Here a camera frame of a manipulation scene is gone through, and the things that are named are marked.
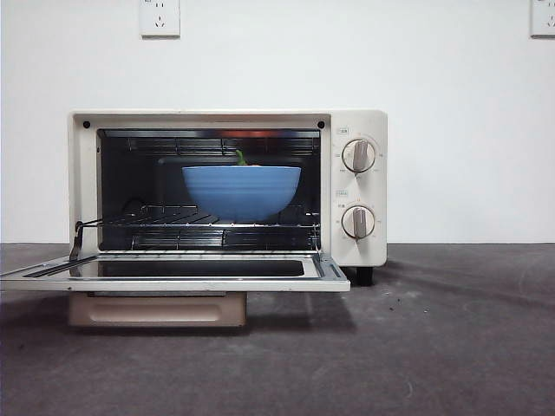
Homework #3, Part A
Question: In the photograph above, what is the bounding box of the glass oven door beige handle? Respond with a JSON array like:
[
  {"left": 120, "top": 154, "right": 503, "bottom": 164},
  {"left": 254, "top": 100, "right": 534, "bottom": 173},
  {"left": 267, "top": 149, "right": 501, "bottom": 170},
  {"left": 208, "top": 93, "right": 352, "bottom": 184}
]
[{"left": 0, "top": 253, "right": 351, "bottom": 327}]

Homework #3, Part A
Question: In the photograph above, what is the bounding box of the wire heater guard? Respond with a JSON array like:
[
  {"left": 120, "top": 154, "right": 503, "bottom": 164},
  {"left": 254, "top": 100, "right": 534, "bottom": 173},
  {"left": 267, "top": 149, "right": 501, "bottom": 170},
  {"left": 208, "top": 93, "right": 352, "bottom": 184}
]
[
  {"left": 131, "top": 229, "right": 321, "bottom": 251},
  {"left": 127, "top": 136, "right": 317, "bottom": 158}
]

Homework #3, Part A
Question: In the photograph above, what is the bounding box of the blue ribbed bowl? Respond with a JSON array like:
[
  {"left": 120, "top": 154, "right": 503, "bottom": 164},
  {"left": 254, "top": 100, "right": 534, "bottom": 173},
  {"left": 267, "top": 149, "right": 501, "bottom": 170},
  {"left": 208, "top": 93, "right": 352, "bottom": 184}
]
[{"left": 180, "top": 164, "right": 303, "bottom": 221}]

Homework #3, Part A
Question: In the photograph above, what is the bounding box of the beige oven knob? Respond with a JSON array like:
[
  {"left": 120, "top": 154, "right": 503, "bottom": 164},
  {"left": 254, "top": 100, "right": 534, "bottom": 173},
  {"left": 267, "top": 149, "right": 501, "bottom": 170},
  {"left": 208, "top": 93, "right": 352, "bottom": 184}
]
[
  {"left": 341, "top": 205, "right": 376, "bottom": 241},
  {"left": 341, "top": 138, "right": 377, "bottom": 174}
]

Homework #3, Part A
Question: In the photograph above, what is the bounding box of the orange pumpkin green stem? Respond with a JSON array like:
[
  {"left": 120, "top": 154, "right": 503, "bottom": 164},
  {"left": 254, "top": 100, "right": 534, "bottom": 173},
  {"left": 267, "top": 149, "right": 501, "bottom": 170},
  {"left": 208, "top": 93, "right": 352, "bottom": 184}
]
[{"left": 223, "top": 150, "right": 264, "bottom": 168}]

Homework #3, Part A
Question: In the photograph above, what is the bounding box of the metal wire oven rack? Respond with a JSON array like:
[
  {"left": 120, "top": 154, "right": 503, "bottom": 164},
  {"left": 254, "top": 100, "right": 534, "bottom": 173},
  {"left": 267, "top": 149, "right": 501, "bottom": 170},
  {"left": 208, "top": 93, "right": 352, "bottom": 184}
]
[{"left": 77, "top": 204, "right": 322, "bottom": 229}]

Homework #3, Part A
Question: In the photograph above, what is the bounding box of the white Toshiba toaster oven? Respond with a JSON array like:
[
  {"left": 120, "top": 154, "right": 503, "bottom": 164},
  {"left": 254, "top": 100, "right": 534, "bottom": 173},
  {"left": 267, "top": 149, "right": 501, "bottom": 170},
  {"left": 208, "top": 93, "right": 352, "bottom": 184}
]
[{"left": 68, "top": 107, "right": 389, "bottom": 287}]

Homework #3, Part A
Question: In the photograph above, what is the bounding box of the white wall socket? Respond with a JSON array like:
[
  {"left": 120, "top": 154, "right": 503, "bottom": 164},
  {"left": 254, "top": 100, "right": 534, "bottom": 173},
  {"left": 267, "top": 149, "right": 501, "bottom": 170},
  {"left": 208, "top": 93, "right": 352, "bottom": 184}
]
[
  {"left": 139, "top": 0, "right": 181, "bottom": 39},
  {"left": 529, "top": 0, "right": 555, "bottom": 39}
]

